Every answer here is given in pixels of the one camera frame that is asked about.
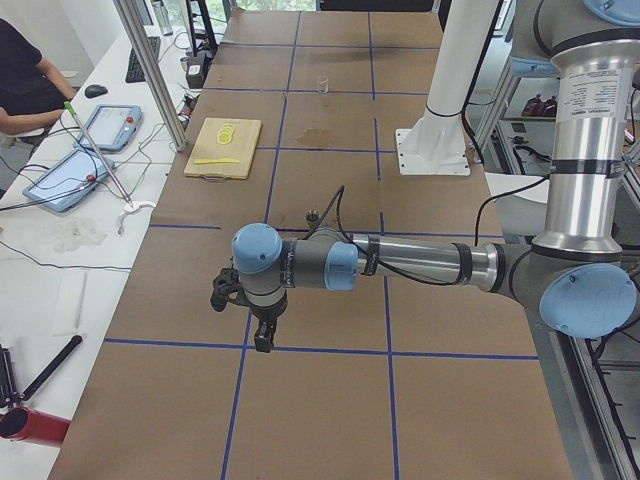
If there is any steel jigger measuring cup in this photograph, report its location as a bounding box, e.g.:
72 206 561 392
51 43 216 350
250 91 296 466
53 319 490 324
305 210 321 239

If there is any near teach pendant tablet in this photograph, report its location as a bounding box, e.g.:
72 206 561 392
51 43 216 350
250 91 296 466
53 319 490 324
22 149 108 213

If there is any bamboo cutting board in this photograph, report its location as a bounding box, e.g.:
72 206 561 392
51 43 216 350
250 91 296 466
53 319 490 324
184 118 262 180

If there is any red cylinder bottle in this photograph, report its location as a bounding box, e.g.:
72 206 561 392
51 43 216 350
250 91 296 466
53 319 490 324
1 407 70 447

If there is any yellow plastic knife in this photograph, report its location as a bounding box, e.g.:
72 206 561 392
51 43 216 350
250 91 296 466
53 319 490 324
193 157 241 165

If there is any far teach pendant tablet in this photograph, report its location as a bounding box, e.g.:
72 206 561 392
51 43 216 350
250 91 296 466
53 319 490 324
82 104 143 153

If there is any seated person black shirt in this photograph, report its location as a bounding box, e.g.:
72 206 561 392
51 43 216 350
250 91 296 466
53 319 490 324
1 19 76 136

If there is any black keyboard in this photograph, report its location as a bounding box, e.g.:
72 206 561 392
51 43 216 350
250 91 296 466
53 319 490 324
124 35 162 84

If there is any teach pendant tablet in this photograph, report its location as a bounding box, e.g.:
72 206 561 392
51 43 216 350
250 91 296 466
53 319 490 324
82 104 143 153
22 149 108 213

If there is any aluminium frame post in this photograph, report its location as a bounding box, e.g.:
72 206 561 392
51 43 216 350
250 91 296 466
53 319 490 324
113 0 186 152

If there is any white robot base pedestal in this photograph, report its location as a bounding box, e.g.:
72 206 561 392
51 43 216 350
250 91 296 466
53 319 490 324
396 0 500 176

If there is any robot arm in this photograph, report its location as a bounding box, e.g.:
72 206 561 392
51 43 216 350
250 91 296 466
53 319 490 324
229 1 639 352

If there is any clear glass shaker cup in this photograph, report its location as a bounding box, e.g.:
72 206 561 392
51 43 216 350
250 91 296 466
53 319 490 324
316 75 329 94

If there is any white plastic chair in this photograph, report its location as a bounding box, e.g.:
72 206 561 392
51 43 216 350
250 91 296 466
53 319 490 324
485 172 549 204

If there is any black computer mouse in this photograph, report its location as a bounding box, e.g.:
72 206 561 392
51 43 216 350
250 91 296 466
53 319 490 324
84 84 108 99

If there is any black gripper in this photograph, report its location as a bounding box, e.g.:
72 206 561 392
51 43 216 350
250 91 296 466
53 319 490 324
251 295 286 353

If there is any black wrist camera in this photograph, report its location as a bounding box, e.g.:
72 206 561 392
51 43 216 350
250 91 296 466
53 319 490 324
210 267 247 312

